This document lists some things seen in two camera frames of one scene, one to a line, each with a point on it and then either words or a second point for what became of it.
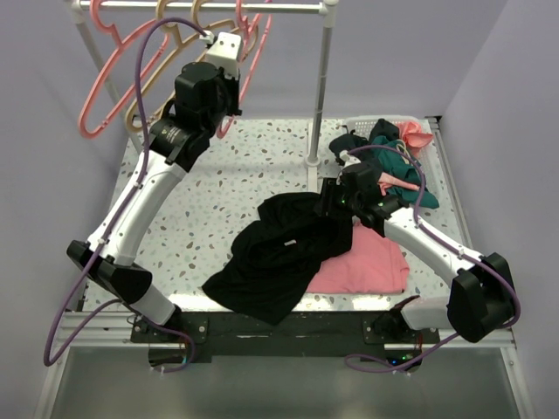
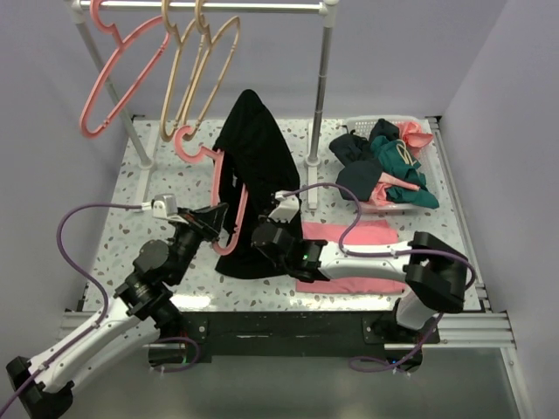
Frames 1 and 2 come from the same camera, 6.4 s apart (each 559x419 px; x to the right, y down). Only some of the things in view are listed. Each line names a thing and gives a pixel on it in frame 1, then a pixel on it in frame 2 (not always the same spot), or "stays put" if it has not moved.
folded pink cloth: [373, 264] stays put
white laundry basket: [426, 154] stays put
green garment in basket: [392, 161] stays put
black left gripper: [233, 84] to [206, 221]
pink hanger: [250, 24] to [217, 154]
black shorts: [275, 257] to [257, 154]
